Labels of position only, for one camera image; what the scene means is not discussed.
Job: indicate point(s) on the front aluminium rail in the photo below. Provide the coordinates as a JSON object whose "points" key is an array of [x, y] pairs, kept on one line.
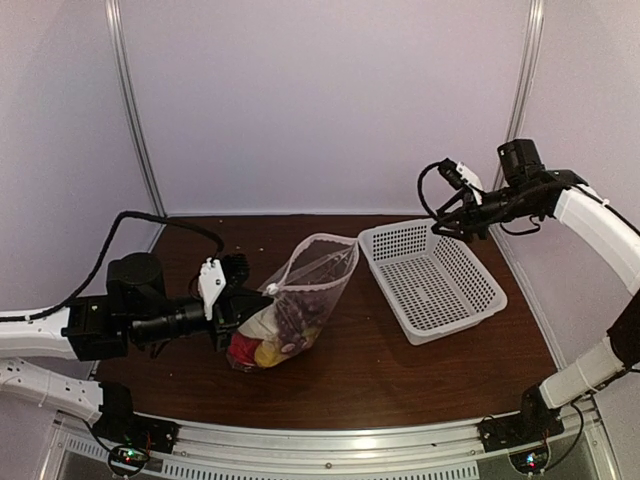
{"points": [[451, 450]]}

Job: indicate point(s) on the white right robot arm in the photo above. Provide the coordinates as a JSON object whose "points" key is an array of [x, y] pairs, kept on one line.
{"points": [[532, 191]]}

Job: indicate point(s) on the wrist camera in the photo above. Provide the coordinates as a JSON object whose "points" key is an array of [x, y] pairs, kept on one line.
{"points": [[462, 179], [218, 277]]}

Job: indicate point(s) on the red toy bell pepper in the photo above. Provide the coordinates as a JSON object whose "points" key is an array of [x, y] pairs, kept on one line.
{"points": [[241, 352]]}

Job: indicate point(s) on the yellow toy fruit front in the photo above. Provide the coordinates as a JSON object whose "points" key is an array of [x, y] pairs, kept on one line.
{"points": [[267, 357]]}

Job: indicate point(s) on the right aluminium frame post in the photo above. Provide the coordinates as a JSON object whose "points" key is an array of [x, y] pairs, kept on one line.
{"points": [[526, 74]]}

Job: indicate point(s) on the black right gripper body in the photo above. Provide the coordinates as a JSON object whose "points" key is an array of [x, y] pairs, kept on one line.
{"points": [[480, 224]]}

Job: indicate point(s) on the dark red toy grapes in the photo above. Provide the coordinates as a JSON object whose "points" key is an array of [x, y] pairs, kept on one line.
{"points": [[300, 317]]}

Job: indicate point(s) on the left round circuit board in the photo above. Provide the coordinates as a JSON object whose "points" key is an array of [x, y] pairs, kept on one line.
{"points": [[126, 460]]}

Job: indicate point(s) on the clear zip top bag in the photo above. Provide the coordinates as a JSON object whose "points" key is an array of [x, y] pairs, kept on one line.
{"points": [[322, 263]]}

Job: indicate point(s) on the white perforated plastic basket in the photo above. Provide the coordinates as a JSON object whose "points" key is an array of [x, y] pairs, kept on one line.
{"points": [[435, 286]]}

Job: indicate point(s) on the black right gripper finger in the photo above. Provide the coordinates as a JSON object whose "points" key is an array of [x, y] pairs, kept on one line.
{"points": [[458, 200], [454, 231]]}

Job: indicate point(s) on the left aluminium frame post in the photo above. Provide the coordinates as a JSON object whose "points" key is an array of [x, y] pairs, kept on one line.
{"points": [[116, 31]]}

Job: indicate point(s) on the aluminium frame post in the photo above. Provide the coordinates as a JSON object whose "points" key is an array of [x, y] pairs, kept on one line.
{"points": [[116, 31], [526, 74]]}

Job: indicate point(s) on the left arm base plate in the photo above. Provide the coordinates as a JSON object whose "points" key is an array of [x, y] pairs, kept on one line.
{"points": [[142, 432]]}

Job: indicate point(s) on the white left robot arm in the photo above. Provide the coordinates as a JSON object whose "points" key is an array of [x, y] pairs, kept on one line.
{"points": [[135, 311]]}

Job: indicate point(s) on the round circuit board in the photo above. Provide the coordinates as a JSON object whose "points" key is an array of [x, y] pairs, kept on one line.
{"points": [[530, 461], [126, 460]]}

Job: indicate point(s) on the right round circuit board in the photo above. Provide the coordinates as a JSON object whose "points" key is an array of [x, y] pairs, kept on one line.
{"points": [[530, 461]]}

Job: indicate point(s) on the white toy cauliflower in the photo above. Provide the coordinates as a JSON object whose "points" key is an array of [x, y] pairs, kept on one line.
{"points": [[262, 325]]}

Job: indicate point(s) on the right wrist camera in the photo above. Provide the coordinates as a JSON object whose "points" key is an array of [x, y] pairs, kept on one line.
{"points": [[462, 179]]}

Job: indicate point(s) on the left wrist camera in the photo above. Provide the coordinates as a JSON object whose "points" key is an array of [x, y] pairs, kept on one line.
{"points": [[218, 277]]}

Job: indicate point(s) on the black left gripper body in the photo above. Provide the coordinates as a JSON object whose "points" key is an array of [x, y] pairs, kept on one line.
{"points": [[224, 323]]}

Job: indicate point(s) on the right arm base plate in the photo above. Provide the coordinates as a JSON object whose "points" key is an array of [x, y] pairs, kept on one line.
{"points": [[511, 431]]}

